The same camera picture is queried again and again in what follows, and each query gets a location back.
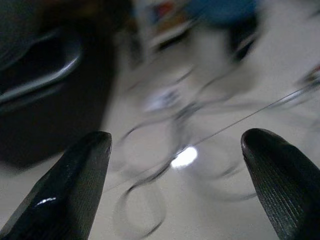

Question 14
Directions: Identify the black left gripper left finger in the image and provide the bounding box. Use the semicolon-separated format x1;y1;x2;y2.
0;130;113;240

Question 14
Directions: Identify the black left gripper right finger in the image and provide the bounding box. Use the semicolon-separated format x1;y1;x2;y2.
240;127;320;240

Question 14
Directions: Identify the black plastic bin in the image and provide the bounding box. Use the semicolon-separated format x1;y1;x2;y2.
0;0;141;171

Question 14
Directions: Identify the white bucket with blue lid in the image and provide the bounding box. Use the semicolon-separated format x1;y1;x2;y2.
199;0;260;27

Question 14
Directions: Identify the white floor cable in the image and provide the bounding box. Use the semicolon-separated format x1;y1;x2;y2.
112;67;258;235

